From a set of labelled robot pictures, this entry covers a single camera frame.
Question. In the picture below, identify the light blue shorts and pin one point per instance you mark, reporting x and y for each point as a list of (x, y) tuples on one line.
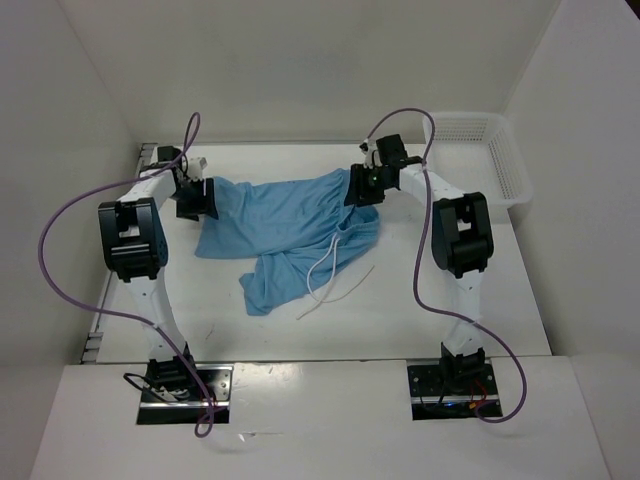
[(300, 233)]

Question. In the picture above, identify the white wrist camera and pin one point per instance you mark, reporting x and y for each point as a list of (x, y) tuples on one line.
[(371, 156), (193, 168)]

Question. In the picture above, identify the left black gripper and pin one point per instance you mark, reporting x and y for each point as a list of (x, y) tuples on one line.
[(204, 204)]

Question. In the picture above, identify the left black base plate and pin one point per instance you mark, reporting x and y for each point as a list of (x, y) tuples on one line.
[(158, 406)]

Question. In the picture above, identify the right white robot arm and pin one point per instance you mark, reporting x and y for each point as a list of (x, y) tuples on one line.
[(458, 230)]

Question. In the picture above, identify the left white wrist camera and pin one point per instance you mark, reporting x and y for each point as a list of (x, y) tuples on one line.
[(193, 168)]

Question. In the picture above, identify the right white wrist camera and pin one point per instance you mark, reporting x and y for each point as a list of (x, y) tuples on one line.
[(371, 156)]

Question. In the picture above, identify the aluminium table edge rail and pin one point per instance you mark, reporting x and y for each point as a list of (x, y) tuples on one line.
[(115, 219)]

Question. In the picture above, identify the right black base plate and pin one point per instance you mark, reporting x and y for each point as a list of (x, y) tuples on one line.
[(434, 399)]

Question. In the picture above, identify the white perforated plastic basket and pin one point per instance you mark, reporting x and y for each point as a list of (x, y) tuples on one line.
[(477, 151)]

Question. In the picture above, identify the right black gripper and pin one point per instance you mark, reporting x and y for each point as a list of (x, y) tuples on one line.
[(357, 180)]

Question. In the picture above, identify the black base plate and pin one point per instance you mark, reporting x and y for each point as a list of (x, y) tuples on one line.
[(158, 406), (434, 399)]

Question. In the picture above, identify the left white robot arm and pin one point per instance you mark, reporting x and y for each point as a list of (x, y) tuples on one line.
[(135, 248)]

